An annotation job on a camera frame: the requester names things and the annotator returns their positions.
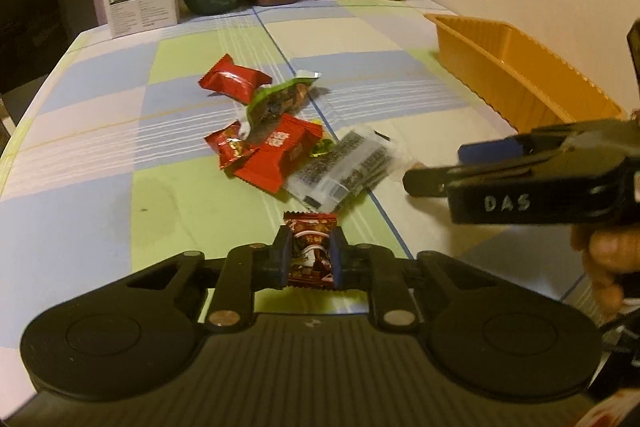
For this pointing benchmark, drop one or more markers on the small red candy packet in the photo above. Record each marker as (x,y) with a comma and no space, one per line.
(231,149)

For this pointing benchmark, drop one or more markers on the orange plastic tray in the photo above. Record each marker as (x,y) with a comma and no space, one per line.
(520,67)

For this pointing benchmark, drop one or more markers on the person's right hand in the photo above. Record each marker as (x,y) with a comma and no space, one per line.
(610,252)

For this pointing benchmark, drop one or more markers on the red twisted candy packet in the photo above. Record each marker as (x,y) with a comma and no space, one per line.
(232,79)

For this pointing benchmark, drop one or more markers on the black chair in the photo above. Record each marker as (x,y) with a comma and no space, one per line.
(45,7)

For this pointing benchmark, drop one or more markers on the clear black printed snack packet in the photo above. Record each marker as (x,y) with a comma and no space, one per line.
(345,167)

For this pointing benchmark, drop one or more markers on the green snack packet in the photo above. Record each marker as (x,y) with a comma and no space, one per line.
(280,102)

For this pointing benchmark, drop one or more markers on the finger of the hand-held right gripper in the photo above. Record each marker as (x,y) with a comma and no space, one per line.
(495,151)
(425,181)

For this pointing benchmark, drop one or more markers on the checked tablecloth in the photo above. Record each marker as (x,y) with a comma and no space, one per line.
(150,207)

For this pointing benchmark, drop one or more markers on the green yellow candy wrapper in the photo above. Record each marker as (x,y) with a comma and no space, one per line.
(321,149)

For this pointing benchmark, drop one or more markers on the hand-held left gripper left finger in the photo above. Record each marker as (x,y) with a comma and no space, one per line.
(285,257)

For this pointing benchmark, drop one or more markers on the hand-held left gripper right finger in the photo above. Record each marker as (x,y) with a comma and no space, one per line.
(336,259)

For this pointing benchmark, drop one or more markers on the large red snack packet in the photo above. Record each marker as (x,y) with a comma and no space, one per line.
(280,152)

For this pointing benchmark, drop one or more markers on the dark red candy packet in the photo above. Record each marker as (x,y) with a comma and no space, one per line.
(310,252)

